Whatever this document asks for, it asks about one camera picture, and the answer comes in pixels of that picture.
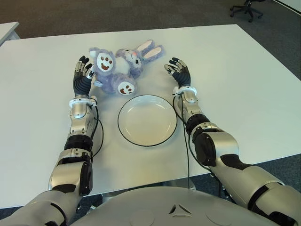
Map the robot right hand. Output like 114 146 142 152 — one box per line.
164 57 191 89

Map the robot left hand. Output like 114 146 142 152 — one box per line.
72 56 97 97

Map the purple plush bunny doll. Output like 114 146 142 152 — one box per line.
88 40 165 96

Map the white plate black rim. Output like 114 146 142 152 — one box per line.
117 94 178 148

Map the white side table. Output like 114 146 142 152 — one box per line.
0 21 21 47

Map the black office chair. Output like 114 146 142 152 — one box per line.
229 0 264 23

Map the silver table base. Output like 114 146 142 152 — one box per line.
101 180 196 204

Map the silver robot torso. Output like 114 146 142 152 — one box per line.
68 186 257 226

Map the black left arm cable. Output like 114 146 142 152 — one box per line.
90 101 104 160

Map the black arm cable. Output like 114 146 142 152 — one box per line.
90 101 104 160
173 93 192 189

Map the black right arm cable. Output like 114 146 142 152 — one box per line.
173 93 192 189

